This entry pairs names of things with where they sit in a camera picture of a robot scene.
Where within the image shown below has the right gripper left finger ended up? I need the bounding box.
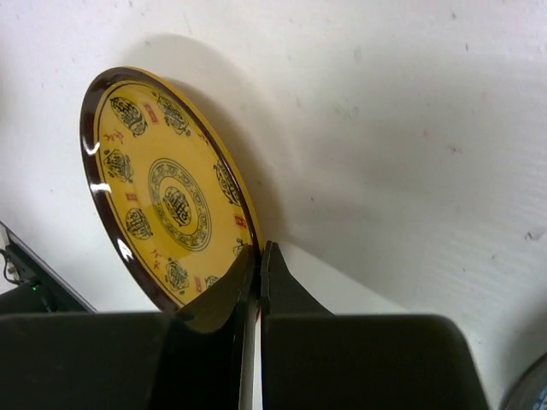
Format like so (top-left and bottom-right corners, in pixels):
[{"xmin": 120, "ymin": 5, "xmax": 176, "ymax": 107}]
[{"xmin": 1, "ymin": 247, "xmax": 256, "ymax": 409}]

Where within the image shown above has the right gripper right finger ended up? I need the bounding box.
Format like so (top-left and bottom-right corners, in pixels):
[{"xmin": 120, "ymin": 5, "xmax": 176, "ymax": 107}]
[{"xmin": 260, "ymin": 241, "xmax": 488, "ymax": 409}]

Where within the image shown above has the yellow patterned plate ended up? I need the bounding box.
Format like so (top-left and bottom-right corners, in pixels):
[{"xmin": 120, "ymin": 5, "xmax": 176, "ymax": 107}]
[{"xmin": 79, "ymin": 67, "xmax": 264, "ymax": 312}]

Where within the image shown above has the blue white patterned plate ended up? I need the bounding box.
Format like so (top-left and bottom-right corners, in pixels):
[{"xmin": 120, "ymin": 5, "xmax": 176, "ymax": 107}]
[{"xmin": 498, "ymin": 354, "xmax": 547, "ymax": 410}]

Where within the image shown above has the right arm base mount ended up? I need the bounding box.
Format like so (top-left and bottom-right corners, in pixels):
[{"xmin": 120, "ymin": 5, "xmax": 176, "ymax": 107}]
[{"xmin": 1, "ymin": 224, "xmax": 96, "ymax": 314}]

